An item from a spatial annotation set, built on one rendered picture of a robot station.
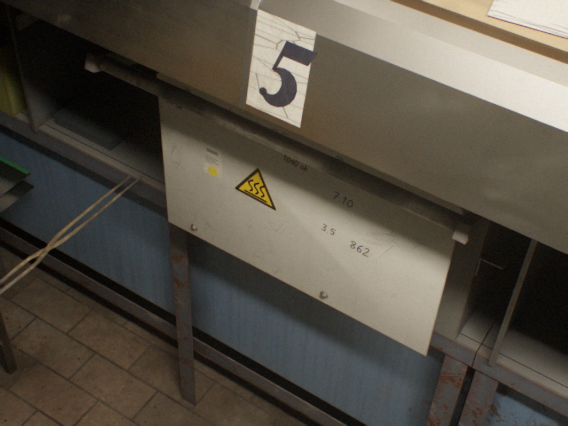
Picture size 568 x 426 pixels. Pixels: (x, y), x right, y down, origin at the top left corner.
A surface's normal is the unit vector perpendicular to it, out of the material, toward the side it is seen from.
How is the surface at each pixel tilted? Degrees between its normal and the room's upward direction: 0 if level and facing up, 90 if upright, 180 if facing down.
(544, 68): 33
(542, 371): 0
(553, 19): 27
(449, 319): 90
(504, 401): 90
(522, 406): 90
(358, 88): 80
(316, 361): 90
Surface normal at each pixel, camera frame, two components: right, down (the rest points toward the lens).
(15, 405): 0.05, -0.72
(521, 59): -0.25, -0.29
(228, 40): -0.52, 0.43
